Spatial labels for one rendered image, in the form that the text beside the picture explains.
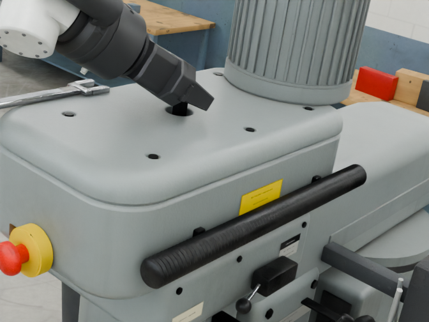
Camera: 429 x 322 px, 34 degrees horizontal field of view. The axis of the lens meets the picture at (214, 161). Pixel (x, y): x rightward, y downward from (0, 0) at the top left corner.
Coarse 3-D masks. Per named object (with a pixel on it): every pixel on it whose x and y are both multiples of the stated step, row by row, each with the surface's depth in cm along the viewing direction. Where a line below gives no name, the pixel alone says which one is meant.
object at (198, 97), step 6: (198, 84) 88; (192, 90) 88; (198, 90) 89; (204, 90) 89; (192, 96) 89; (198, 96) 89; (204, 96) 90; (210, 96) 90; (186, 102) 89; (192, 102) 89; (198, 102) 90; (204, 102) 90; (210, 102) 91; (204, 108) 91
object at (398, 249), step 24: (384, 240) 139; (408, 240) 141; (384, 264) 133; (408, 264) 136; (336, 288) 129; (360, 288) 128; (312, 312) 134; (336, 312) 129; (360, 312) 128; (384, 312) 137
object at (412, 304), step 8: (416, 264) 99; (424, 264) 98; (416, 272) 98; (424, 272) 98; (416, 280) 99; (424, 280) 98; (408, 288) 100; (416, 288) 99; (424, 288) 98; (408, 296) 100; (416, 296) 99; (424, 296) 98; (408, 304) 100; (416, 304) 99; (424, 304) 99; (408, 312) 101; (416, 312) 100; (424, 312) 99; (400, 320) 102; (408, 320) 101; (416, 320) 100; (424, 320) 99
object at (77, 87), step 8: (80, 80) 96; (88, 80) 97; (56, 88) 92; (64, 88) 92; (72, 88) 93; (80, 88) 93; (88, 88) 94; (96, 88) 94; (104, 88) 95; (8, 96) 87; (16, 96) 87; (24, 96) 87; (32, 96) 88; (40, 96) 88; (48, 96) 89; (56, 96) 90; (64, 96) 91; (0, 104) 84; (8, 104) 85; (16, 104) 86; (24, 104) 87
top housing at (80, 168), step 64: (0, 128) 82; (64, 128) 82; (128, 128) 85; (192, 128) 88; (256, 128) 91; (320, 128) 98; (0, 192) 85; (64, 192) 76; (128, 192) 73; (192, 192) 79; (256, 192) 90; (64, 256) 79; (128, 256) 76
